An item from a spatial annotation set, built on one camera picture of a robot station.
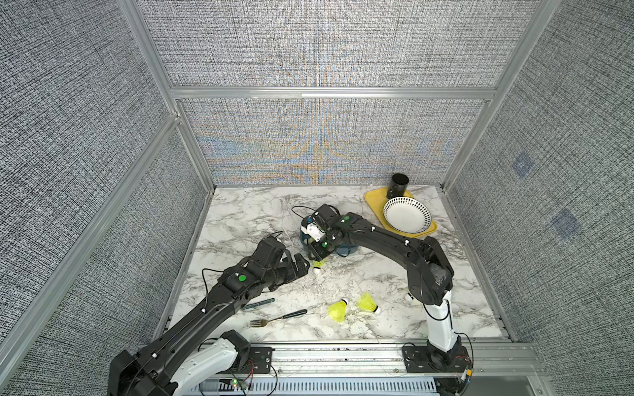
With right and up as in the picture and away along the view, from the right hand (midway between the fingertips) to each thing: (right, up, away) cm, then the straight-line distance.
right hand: (313, 247), depth 88 cm
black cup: (+37, +24, +21) cm, 49 cm away
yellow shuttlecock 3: (+8, -20, -6) cm, 23 cm away
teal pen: (-15, -18, -3) cm, 24 cm away
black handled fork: (-16, -23, -8) cm, 30 cm away
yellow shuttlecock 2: (+18, -17, -7) cm, 26 cm away
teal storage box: (+10, +1, -14) cm, 17 cm away
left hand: (-2, -5, -13) cm, 14 cm away
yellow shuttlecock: (+2, -8, +5) cm, 9 cm away
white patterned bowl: (+42, +11, +21) cm, 48 cm away
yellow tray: (+30, +18, +26) cm, 43 cm away
